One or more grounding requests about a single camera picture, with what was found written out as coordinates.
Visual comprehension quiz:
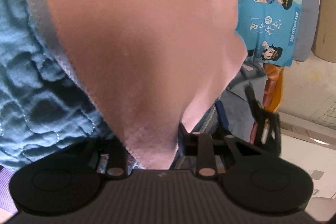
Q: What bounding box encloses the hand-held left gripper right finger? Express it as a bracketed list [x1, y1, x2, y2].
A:
[178, 122, 263, 179]

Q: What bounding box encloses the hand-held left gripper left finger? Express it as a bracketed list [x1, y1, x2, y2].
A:
[87, 139, 132, 179]

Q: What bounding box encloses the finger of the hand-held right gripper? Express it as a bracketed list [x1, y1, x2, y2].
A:
[215, 100, 233, 136]
[244, 84, 267, 122]

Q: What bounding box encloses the pink and blue fringed scarf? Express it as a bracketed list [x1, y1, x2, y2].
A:
[16, 0, 248, 170]

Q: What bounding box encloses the grey-blue duvet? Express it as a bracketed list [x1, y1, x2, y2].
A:
[205, 63, 271, 135]

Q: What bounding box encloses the orange bag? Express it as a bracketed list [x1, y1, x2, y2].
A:
[264, 64, 282, 106]

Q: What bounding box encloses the blue cartoon print cushion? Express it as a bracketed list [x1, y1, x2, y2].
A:
[235, 0, 305, 67]

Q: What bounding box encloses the purple cloth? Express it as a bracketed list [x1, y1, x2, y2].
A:
[0, 165, 17, 215]

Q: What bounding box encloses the blue quilted deer bedspread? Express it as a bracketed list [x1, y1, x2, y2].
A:
[0, 0, 132, 169]

